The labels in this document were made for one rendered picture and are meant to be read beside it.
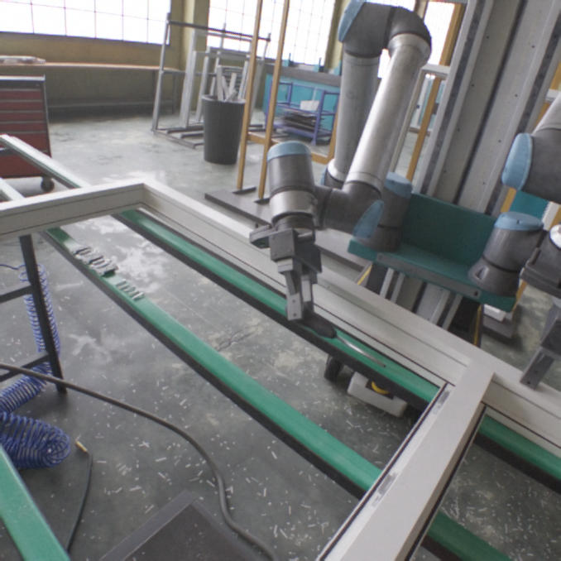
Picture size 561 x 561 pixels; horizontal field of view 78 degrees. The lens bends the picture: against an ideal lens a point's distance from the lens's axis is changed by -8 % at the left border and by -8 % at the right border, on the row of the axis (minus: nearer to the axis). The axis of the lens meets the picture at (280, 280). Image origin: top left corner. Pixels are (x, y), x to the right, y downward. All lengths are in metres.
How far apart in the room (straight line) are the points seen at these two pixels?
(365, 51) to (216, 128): 3.85
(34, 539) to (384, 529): 0.37
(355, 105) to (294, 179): 0.59
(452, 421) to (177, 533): 0.51
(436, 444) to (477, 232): 1.16
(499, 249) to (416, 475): 1.08
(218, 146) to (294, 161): 4.24
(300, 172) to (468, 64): 0.98
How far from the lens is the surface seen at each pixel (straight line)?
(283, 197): 0.71
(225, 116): 4.87
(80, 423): 1.71
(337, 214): 0.83
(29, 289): 1.48
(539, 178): 0.70
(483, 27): 1.59
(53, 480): 1.59
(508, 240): 1.45
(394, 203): 1.46
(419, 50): 1.12
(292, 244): 0.65
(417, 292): 1.82
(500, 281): 1.49
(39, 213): 1.11
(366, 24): 1.17
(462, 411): 0.60
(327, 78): 8.87
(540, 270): 0.63
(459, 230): 1.60
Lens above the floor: 1.32
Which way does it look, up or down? 31 degrees down
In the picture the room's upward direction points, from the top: 10 degrees clockwise
